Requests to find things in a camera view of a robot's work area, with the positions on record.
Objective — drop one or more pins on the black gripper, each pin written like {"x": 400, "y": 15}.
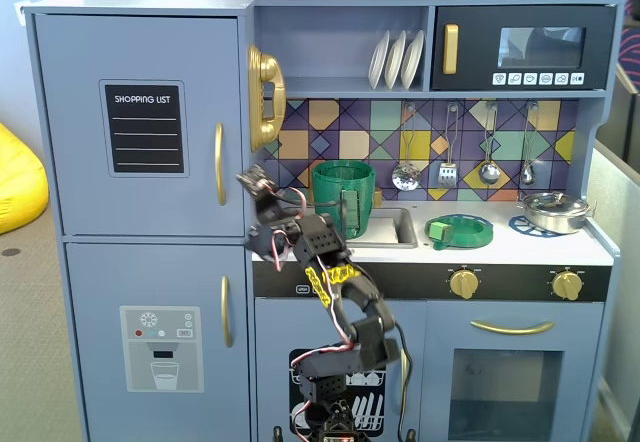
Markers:
{"x": 264, "y": 215}

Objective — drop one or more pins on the blue dishwasher cabinet door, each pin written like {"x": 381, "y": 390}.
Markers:
{"x": 280, "y": 322}

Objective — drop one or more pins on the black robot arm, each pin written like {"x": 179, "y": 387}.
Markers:
{"x": 370, "y": 332}

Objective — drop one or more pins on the blue freezer door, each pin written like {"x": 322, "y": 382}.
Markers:
{"x": 100, "y": 287}

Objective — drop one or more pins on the blue fridge door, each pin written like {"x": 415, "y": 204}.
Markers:
{"x": 75, "y": 187}

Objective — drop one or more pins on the blue oven door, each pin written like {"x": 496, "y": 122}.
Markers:
{"x": 440, "y": 322}

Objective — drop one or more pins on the green plastic cup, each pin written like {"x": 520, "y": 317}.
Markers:
{"x": 335, "y": 187}

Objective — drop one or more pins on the yellow patterned tape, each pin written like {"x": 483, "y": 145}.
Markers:
{"x": 340, "y": 276}

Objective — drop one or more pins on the gold faucet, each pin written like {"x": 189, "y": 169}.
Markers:
{"x": 378, "y": 197}

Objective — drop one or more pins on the black shopping list board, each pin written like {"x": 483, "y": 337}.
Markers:
{"x": 145, "y": 137}

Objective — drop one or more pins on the gold toy telephone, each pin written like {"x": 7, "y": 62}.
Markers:
{"x": 265, "y": 72}

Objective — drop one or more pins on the grey toy sink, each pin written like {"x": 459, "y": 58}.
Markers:
{"x": 400, "y": 227}

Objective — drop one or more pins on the metal skimmer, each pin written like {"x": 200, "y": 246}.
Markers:
{"x": 406, "y": 178}

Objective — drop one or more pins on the grey ice dispenser sticker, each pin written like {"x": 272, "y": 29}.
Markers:
{"x": 165, "y": 362}

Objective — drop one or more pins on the green cube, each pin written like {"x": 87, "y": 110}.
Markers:
{"x": 440, "y": 230}

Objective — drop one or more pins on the white toy plate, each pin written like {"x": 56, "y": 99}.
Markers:
{"x": 395, "y": 62}
{"x": 377, "y": 62}
{"x": 413, "y": 59}

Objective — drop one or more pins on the metal slotted spatula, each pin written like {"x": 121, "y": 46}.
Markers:
{"x": 447, "y": 176}

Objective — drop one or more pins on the green plastic plate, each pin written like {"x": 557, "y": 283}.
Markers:
{"x": 470, "y": 232}

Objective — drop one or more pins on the gold stove knob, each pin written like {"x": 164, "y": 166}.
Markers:
{"x": 463, "y": 284}
{"x": 566, "y": 284}

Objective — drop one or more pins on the black clamp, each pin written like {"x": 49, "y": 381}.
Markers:
{"x": 411, "y": 435}
{"x": 276, "y": 434}

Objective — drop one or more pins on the metal ladle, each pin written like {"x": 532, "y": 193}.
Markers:
{"x": 490, "y": 172}

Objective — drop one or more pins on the blue toy kitchen body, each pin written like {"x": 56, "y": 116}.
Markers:
{"x": 150, "y": 2}

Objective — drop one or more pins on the yellow bean bag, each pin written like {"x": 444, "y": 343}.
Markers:
{"x": 20, "y": 182}

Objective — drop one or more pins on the dark floor disc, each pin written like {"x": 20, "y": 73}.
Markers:
{"x": 10, "y": 252}

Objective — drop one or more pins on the blue trivet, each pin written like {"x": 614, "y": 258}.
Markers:
{"x": 520, "y": 224}

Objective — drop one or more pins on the metal spoon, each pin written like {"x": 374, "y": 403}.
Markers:
{"x": 527, "y": 174}

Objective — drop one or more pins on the metal toy pot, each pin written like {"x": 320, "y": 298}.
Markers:
{"x": 555, "y": 219}

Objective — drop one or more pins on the grey office partition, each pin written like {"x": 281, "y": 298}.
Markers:
{"x": 625, "y": 187}

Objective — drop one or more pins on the white wall socket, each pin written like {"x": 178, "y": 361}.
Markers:
{"x": 21, "y": 12}

